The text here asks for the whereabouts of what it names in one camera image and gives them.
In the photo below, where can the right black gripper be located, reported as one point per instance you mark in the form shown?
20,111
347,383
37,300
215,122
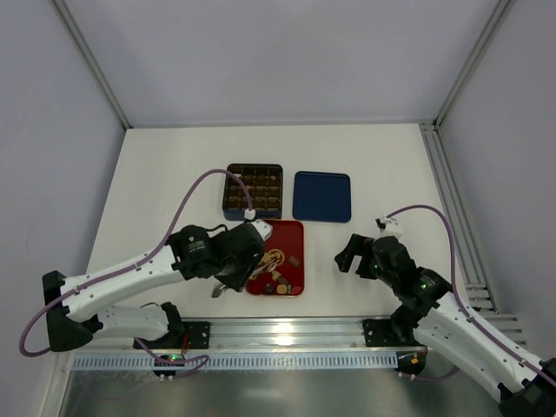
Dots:
366,258

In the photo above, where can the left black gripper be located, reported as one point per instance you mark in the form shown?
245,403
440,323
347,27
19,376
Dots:
236,274

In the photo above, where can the red lacquer tray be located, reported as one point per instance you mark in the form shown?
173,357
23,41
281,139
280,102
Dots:
286,240

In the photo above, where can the dark blue box lid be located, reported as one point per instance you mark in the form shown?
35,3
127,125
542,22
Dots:
322,197

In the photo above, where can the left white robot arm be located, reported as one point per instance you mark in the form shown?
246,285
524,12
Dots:
88,307

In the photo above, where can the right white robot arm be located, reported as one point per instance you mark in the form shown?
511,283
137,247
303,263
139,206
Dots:
430,314

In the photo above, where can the brown rectangular chocolate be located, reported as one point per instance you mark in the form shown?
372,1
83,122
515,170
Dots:
294,261

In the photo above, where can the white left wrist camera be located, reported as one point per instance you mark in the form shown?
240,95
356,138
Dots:
264,229

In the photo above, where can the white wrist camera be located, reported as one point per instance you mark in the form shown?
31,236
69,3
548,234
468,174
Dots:
264,229
389,226

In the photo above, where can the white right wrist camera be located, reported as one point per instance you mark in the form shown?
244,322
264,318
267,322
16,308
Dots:
389,226

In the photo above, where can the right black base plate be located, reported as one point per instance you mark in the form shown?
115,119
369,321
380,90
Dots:
387,333

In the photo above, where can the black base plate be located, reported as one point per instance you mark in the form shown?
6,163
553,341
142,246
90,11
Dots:
387,333
187,334

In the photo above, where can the aluminium front rail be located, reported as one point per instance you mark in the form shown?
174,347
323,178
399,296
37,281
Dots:
285,333

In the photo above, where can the aluminium rail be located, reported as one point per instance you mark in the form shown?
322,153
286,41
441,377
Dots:
471,265
285,333

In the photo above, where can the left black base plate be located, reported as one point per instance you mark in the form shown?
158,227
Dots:
187,334

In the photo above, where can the slotted grey cable duct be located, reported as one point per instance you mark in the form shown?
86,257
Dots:
241,361

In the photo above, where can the aluminium right rail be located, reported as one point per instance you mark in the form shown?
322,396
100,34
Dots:
471,265

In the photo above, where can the right frame post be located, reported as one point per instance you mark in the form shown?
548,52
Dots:
480,46

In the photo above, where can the frame post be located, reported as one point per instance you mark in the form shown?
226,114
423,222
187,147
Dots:
77,37
480,46

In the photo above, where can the left frame post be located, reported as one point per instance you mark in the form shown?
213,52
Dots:
77,37

